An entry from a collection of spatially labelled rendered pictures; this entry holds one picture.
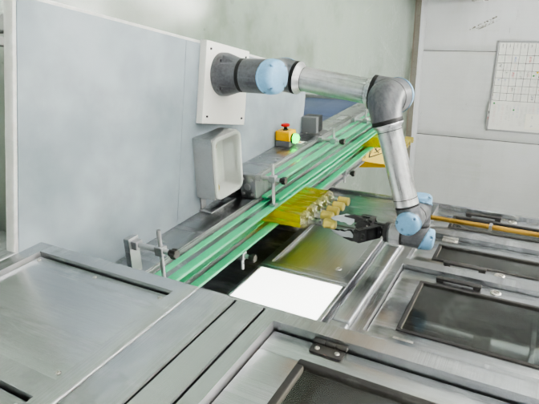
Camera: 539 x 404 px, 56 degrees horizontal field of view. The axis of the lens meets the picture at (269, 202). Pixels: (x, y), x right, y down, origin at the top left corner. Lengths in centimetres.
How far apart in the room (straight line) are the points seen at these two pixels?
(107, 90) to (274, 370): 92
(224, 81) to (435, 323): 105
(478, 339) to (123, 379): 109
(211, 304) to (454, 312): 96
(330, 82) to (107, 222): 86
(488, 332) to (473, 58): 620
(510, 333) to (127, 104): 131
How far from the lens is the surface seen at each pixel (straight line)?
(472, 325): 170
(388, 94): 159
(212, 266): 167
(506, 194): 800
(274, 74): 172
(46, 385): 90
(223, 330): 93
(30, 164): 133
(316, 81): 178
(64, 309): 109
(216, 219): 178
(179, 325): 95
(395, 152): 159
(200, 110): 177
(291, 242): 199
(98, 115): 145
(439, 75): 773
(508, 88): 762
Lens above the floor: 181
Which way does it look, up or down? 27 degrees down
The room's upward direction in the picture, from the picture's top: 100 degrees clockwise
